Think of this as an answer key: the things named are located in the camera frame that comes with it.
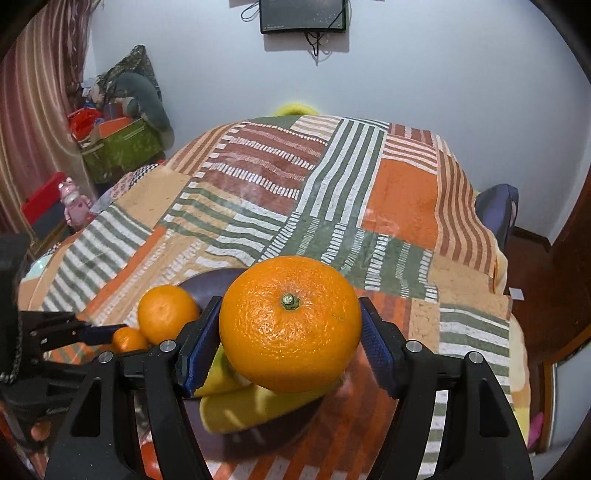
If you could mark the left hand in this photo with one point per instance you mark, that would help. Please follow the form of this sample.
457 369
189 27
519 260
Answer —
40 431

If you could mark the red box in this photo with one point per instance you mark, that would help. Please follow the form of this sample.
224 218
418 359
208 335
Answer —
43 198

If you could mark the large orange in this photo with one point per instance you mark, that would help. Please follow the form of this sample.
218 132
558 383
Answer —
290 324
163 311

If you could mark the red tomato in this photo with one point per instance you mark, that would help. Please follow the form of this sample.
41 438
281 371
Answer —
150 462

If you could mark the small wall monitor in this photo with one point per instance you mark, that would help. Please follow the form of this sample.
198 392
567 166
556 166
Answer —
279 16

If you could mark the patchwork striped quilt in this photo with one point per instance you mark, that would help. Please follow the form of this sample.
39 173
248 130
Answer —
386 205

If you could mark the small mandarin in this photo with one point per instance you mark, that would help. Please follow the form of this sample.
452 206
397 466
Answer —
127 339

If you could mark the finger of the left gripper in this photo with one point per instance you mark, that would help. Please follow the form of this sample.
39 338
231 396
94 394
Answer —
47 331

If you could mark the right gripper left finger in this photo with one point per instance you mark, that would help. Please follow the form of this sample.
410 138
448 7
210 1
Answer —
98 438

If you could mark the patterned dark cushion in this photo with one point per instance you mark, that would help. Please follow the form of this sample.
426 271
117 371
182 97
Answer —
137 61

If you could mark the large orange front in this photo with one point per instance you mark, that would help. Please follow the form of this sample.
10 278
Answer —
163 311

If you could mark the large orange back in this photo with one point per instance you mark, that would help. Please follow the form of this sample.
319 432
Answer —
290 324

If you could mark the yellow round cushion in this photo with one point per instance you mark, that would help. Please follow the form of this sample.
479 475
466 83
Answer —
295 109

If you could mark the striped red curtain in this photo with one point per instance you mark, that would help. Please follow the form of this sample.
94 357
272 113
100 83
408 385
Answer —
41 74

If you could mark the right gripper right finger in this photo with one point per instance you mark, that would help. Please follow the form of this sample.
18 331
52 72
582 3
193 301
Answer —
481 436

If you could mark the purple ceramic plate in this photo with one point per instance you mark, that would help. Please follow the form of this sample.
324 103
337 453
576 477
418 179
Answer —
256 441

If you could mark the grey plush toy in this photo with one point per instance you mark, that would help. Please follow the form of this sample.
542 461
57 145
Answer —
139 99

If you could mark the sugarcane piece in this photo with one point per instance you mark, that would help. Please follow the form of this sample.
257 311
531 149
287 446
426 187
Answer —
221 378
253 405

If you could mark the green storage box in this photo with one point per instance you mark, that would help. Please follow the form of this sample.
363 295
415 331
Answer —
108 159

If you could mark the blue backpack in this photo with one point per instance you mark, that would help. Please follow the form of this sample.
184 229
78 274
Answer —
497 209

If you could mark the pink toy figure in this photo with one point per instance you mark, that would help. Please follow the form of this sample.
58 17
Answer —
77 207

